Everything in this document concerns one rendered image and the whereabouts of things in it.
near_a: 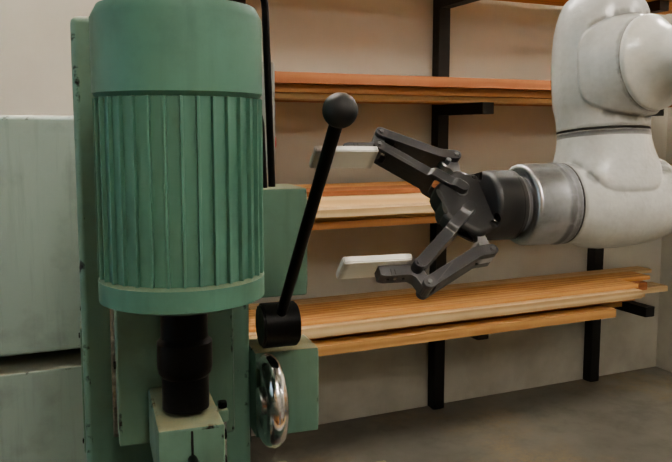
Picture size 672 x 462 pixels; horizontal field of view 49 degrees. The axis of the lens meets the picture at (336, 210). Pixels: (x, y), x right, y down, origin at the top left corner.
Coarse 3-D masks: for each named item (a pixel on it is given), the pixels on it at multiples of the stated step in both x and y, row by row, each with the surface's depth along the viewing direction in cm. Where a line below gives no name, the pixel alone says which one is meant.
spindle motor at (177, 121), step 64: (128, 0) 69; (192, 0) 69; (128, 64) 69; (192, 64) 69; (256, 64) 75; (128, 128) 70; (192, 128) 70; (256, 128) 76; (128, 192) 71; (192, 192) 71; (256, 192) 77; (128, 256) 72; (192, 256) 72; (256, 256) 77
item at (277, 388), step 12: (264, 360) 96; (276, 360) 96; (264, 372) 95; (276, 372) 94; (264, 384) 96; (276, 384) 93; (264, 396) 96; (276, 396) 92; (264, 408) 96; (276, 408) 92; (288, 408) 93; (264, 420) 97; (276, 420) 92; (288, 420) 94; (264, 432) 97; (276, 432) 93; (264, 444) 97; (276, 444) 94
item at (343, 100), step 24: (336, 96) 70; (336, 120) 70; (336, 144) 74; (312, 192) 79; (312, 216) 81; (288, 288) 91; (264, 312) 96; (288, 312) 96; (264, 336) 95; (288, 336) 96
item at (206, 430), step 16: (160, 400) 84; (160, 416) 80; (176, 416) 80; (192, 416) 80; (208, 416) 80; (160, 432) 76; (176, 432) 76; (192, 432) 77; (208, 432) 77; (224, 432) 78; (160, 448) 76; (176, 448) 76; (192, 448) 77; (208, 448) 77; (224, 448) 78
